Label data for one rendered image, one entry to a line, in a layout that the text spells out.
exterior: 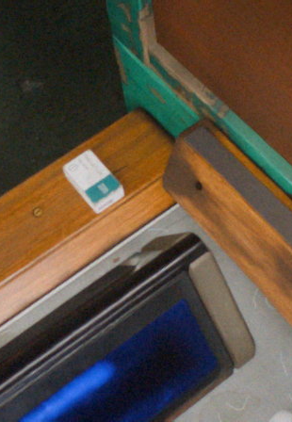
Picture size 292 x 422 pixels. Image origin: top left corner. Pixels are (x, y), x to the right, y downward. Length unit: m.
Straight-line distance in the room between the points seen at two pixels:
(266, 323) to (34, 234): 0.25
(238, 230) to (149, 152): 0.18
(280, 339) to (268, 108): 0.22
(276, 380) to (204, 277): 0.37
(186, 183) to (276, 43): 0.19
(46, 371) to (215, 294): 0.08
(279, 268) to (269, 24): 0.21
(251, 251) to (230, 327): 0.30
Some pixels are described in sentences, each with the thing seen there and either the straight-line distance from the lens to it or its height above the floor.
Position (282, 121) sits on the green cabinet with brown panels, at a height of 0.92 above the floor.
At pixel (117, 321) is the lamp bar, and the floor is 1.11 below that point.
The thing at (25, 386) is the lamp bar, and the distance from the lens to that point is 0.31.
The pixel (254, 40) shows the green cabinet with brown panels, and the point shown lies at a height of 0.98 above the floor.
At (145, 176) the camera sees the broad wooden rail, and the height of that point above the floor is 0.76.
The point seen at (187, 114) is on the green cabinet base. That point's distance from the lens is 0.71.
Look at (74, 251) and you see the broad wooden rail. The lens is 0.73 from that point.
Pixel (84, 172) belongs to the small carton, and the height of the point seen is 0.79.
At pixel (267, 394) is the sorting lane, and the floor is 0.74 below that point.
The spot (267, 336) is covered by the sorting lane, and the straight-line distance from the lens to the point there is 0.70.
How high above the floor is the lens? 1.39
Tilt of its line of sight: 59 degrees down
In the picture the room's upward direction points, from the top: 11 degrees counter-clockwise
